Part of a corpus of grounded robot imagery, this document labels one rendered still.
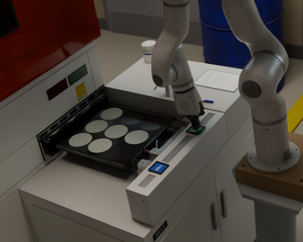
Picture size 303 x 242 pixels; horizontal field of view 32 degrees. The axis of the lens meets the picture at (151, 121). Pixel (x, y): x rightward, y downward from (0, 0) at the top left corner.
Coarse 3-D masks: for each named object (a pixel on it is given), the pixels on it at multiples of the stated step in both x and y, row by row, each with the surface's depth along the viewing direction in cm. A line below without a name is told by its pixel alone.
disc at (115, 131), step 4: (108, 128) 227; (112, 128) 227; (116, 128) 226; (120, 128) 226; (124, 128) 226; (108, 132) 225; (112, 132) 224; (116, 132) 224; (120, 132) 223; (124, 132) 223; (108, 136) 222; (112, 136) 222; (116, 136) 221; (120, 136) 221
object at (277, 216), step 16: (240, 160) 208; (240, 192) 194; (256, 192) 191; (256, 208) 206; (272, 208) 199; (288, 208) 182; (256, 224) 211; (272, 224) 204; (288, 224) 204; (256, 240) 218; (272, 240) 208; (288, 240) 209
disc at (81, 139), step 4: (72, 136) 226; (76, 136) 226; (80, 136) 225; (84, 136) 225; (88, 136) 224; (72, 140) 224; (76, 140) 223; (80, 140) 223; (84, 140) 222; (88, 140) 222; (72, 144) 221; (76, 144) 221; (80, 144) 220; (84, 144) 220
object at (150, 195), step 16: (208, 112) 215; (208, 128) 205; (224, 128) 215; (176, 144) 200; (192, 144) 198; (208, 144) 206; (224, 144) 218; (160, 160) 192; (176, 160) 191; (192, 160) 198; (208, 160) 209; (144, 176) 186; (160, 176) 185; (176, 176) 190; (192, 176) 201; (128, 192) 182; (144, 192) 179; (160, 192) 183; (176, 192) 193; (144, 208) 182; (160, 208) 186
